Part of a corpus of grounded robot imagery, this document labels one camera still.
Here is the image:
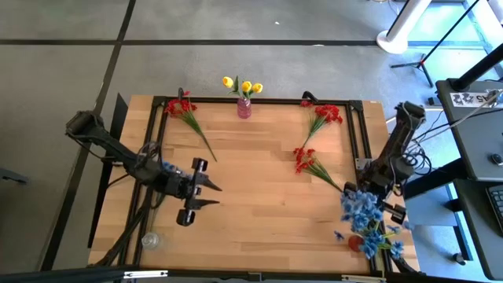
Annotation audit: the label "thick black pole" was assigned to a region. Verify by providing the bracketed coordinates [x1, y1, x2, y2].
[451, 41, 503, 92]

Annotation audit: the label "red vase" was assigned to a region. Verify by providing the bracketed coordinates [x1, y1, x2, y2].
[347, 234, 365, 253]

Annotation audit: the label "grey cable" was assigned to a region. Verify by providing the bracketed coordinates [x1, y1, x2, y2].
[450, 89, 503, 129]

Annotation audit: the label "red artificial flower bunch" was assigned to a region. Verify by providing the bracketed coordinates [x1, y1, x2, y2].
[163, 90, 218, 163]
[299, 100, 343, 149]
[292, 147, 343, 193]

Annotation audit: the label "clear glass vase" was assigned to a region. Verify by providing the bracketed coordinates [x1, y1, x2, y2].
[141, 231, 162, 252]

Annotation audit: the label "black desk leg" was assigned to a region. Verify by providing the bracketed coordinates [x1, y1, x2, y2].
[402, 156, 467, 201]

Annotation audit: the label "silver plate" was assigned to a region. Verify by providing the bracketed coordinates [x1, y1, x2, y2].
[123, 269, 169, 280]
[340, 274, 387, 283]

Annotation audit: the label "black aluminium table frame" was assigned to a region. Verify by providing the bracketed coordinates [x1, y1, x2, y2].
[92, 95, 417, 281]

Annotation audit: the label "silver corner bracket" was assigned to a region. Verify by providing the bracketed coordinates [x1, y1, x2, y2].
[354, 156, 373, 171]

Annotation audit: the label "black cable bundle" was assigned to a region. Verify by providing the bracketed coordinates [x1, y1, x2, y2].
[404, 117, 451, 178]

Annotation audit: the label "grey keyboard desk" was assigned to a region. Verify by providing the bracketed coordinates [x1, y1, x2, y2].
[453, 178, 503, 281]

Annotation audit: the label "black keyboard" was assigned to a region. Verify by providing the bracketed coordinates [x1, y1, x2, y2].
[486, 184, 503, 233]

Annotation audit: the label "black tripod stand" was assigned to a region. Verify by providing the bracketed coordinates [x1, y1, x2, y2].
[390, 0, 483, 88]

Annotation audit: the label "dark chair foot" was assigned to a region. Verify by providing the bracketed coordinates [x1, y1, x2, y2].
[0, 167, 31, 186]

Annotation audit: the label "floor stand with round base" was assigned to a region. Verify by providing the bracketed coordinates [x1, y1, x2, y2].
[376, 0, 433, 55]

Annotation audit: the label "pink glass vase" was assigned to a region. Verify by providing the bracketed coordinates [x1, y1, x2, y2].
[237, 97, 252, 119]

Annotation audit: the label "black beam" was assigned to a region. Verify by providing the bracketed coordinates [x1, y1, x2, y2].
[0, 265, 394, 283]

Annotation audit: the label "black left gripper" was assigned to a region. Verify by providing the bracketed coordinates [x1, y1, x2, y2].
[160, 156, 223, 228]

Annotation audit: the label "white printed marker tag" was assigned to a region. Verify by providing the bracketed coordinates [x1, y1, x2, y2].
[450, 91, 492, 108]

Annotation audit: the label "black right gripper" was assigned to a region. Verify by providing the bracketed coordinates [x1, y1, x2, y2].
[343, 180, 408, 226]

